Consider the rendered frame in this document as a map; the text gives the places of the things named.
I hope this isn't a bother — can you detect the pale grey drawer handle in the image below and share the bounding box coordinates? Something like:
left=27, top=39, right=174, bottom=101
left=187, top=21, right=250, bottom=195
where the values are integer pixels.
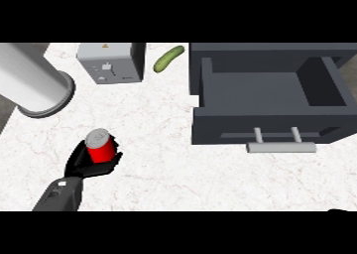
left=246, top=126, right=317, bottom=155

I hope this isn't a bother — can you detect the dark grey cabinet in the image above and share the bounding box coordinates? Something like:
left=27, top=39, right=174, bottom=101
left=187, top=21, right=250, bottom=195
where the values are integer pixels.
left=188, top=43, right=357, bottom=97

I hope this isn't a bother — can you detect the white cylinder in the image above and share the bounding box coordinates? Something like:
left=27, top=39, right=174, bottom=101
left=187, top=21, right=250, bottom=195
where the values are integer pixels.
left=0, top=43, right=78, bottom=119

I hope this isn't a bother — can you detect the dark grey drawer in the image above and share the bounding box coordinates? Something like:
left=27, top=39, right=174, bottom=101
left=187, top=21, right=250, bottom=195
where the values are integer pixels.
left=190, top=56, right=357, bottom=146

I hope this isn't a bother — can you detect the red can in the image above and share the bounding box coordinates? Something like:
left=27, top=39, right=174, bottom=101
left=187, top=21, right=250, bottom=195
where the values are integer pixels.
left=83, top=128, right=114, bottom=165

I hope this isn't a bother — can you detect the green cucumber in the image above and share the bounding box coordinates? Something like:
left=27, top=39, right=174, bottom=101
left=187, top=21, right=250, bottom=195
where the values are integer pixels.
left=151, top=45, right=185, bottom=73

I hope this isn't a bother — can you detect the grey toaster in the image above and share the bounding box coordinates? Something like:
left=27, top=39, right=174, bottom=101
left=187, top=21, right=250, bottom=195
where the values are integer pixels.
left=76, top=43, right=147, bottom=85

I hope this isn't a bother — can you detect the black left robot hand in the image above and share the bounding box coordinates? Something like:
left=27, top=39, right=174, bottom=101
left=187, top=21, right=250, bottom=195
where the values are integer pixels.
left=63, top=136, right=123, bottom=180

